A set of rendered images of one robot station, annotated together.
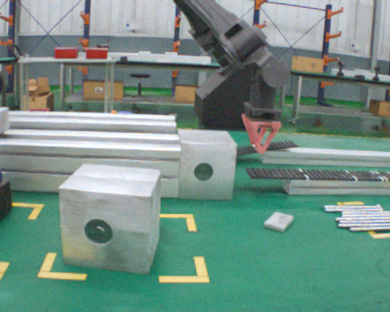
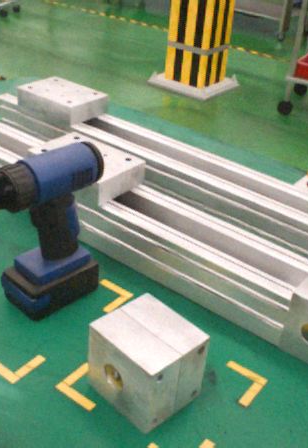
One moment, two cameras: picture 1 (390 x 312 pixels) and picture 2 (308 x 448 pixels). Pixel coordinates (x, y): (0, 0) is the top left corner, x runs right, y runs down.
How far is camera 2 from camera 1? 0.36 m
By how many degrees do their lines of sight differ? 40
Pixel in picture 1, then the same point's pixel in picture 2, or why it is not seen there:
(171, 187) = (272, 332)
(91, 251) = (107, 387)
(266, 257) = not seen: outside the picture
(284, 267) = not seen: outside the picture
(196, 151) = (307, 308)
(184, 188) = (285, 340)
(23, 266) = (53, 369)
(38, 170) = (144, 252)
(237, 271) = not seen: outside the picture
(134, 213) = (139, 380)
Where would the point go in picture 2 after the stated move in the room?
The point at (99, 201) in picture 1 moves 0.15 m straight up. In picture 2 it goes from (116, 354) to (123, 236)
